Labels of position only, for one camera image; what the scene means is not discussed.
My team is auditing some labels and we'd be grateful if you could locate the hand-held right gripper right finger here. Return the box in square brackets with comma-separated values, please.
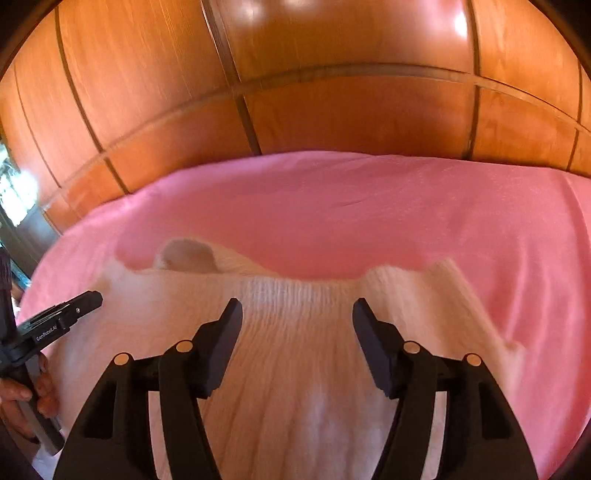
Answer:
[353, 298, 539, 480]

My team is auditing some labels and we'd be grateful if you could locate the white knitted sweater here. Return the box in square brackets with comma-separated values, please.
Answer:
[58, 237, 528, 480]

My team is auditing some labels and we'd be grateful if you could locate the pink bed sheet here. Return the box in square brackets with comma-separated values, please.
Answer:
[16, 151, 591, 480]

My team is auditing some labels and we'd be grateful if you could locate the person's left hand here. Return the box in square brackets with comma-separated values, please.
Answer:
[0, 353, 61, 439]

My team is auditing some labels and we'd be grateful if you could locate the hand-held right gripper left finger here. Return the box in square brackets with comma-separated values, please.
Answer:
[53, 298, 243, 480]

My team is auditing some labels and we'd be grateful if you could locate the wooden wardrobe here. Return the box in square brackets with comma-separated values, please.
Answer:
[0, 0, 591, 234]

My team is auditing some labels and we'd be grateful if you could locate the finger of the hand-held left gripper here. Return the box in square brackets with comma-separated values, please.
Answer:
[54, 290, 103, 325]

